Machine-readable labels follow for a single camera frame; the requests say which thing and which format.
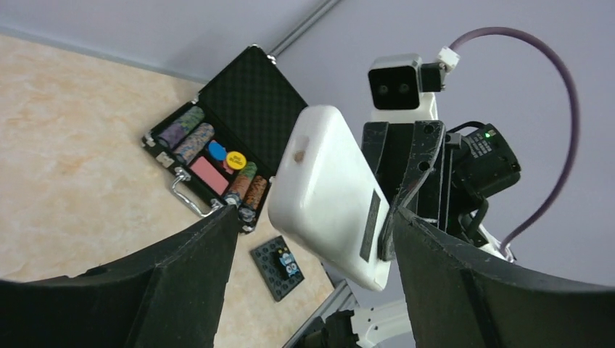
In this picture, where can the white remote control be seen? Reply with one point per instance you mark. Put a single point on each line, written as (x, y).
(326, 199)

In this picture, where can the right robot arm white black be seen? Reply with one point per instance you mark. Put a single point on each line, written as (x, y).
(367, 328)

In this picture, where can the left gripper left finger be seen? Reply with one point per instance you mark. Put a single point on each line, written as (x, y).
(169, 294)

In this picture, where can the black poker chip case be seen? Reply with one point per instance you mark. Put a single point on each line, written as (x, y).
(249, 107)

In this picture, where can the blue round chip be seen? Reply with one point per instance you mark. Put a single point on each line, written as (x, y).
(216, 151)

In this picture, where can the pink card deck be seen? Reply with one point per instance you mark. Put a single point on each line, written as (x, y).
(211, 176)

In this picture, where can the blue owl toy figure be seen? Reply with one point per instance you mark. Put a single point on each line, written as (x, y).
(287, 262)

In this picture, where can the yellow round chip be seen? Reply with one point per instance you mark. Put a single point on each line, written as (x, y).
(235, 160)

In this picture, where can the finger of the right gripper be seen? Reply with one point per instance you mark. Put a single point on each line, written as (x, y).
(386, 148)
(410, 152)

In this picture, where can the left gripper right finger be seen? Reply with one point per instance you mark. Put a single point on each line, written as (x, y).
(459, 296)

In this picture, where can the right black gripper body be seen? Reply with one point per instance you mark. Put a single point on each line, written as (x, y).
(477, 163)

